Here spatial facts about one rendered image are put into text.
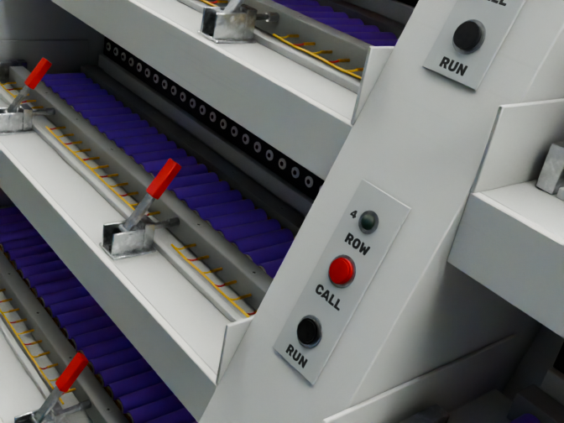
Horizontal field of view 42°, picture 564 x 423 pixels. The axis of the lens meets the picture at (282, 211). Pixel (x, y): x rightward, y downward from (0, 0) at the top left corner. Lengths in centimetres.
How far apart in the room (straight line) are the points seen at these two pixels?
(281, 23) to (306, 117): 15
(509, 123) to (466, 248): 7
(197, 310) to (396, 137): 22
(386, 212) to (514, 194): 7
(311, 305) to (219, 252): 17
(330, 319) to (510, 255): 12
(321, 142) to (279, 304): 11
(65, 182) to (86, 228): 9
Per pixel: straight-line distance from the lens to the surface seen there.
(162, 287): 60
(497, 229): 40
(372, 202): 44
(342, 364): 44
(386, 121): 45
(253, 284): 58
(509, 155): 42
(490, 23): 43
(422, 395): 50
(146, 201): 63
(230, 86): 56
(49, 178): 75
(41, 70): 84
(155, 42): 65
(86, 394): 74
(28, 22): 100
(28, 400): 76
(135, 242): 63
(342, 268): 44
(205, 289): 59
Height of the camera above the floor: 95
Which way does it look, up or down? 11 degrees down
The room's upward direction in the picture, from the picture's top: 27 degrees clockwise
